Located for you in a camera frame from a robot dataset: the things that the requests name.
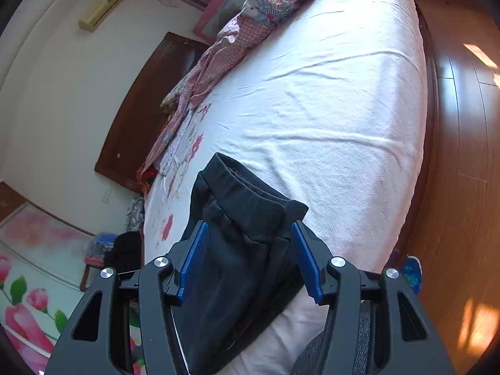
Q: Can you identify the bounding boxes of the black pants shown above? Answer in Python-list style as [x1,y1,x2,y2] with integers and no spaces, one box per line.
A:
[172,152,310,375]

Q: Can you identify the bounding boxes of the red cloth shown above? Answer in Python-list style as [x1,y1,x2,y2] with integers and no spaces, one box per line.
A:
[138,166,158,188]

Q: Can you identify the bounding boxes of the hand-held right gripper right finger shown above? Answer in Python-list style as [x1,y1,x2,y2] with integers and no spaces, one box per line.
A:
[291,220,456,375]

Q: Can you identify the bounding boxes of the bed with pink sheet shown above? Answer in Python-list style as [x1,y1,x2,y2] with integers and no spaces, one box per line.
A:
[138,0,442,375]

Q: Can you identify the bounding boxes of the red bed guard rail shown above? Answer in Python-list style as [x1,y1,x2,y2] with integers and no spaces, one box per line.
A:
[193,0,258,43]

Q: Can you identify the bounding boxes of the person's grey trousers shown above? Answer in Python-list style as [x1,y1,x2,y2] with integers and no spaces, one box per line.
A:
[291,301,376,375]

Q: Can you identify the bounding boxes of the wooden chair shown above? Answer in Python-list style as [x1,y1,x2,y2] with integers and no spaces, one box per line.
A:
[80,258,107,292]

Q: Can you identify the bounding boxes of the floral wardrobe door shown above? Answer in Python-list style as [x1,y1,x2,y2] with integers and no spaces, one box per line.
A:
[0,182,145,375]

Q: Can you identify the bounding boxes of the lilac floral pillow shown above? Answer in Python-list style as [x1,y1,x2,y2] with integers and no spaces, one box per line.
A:
[158,105,213,180]

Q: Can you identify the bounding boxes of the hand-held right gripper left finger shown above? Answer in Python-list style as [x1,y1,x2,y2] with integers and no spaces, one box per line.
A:
[45,221,209,375]

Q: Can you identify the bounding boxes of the pink checkered quilt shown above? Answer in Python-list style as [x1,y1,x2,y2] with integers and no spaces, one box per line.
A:
[144,0,352,173]

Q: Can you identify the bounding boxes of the clear plastic bag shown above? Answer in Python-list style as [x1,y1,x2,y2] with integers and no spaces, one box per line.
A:
[85,231,116,260]

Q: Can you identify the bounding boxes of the blue slipper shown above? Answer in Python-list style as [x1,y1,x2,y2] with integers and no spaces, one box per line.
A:
[400,255,423,295]

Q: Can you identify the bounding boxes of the beige air conditioner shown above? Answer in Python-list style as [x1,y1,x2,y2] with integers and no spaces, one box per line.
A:
[78,0,135,32]

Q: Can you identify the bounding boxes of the grey patterned cloth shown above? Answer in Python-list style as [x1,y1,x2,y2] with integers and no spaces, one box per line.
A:
[126,197,146,232]

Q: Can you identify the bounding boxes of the dark wooden headboard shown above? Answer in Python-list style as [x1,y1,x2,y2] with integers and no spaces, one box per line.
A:
[94,32,212,196]

